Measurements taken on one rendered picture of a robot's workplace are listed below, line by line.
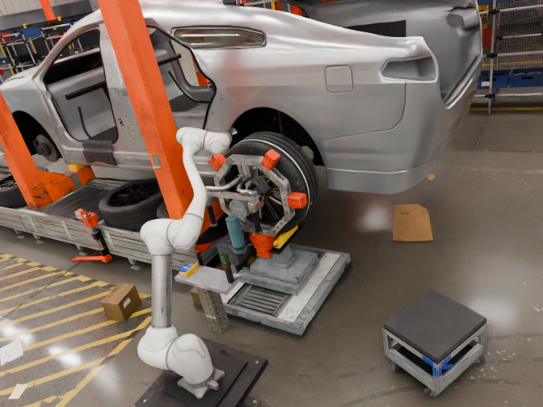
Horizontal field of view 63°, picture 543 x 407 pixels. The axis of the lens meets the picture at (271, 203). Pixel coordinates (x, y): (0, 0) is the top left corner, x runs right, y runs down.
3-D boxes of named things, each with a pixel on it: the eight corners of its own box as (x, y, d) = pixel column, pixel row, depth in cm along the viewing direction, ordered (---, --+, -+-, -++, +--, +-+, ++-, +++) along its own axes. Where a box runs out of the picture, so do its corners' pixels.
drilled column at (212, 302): (229, 324, 304) (215, 275, 285) (220, 333, 297) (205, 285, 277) (218, 320, 309) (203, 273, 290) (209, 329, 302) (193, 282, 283)
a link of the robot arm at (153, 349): (166, 376, 216) (131, 368, 225) (186, 364, 231) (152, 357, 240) (166, 220, 214) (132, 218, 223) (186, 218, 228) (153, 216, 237)
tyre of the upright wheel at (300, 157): (284, 232, 322) (339, 184, 275) (268, 251, 305) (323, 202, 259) (221, 169, 323) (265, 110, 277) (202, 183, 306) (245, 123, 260)
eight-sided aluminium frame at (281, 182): (300, 235, 279) (285, 157, 254) (295, 241, 275) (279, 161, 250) (232, 224, 308) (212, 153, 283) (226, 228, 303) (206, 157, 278)
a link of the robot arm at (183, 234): (195, 212, 215) (173, 211, 220) (184, 246, 206) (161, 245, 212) (208, 225, 225) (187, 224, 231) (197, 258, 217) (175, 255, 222)
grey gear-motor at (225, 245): (271, 252, 358) (263, 215, 342) (242, 283, 328) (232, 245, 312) (253, 248, 367) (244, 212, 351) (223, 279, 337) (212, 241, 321)
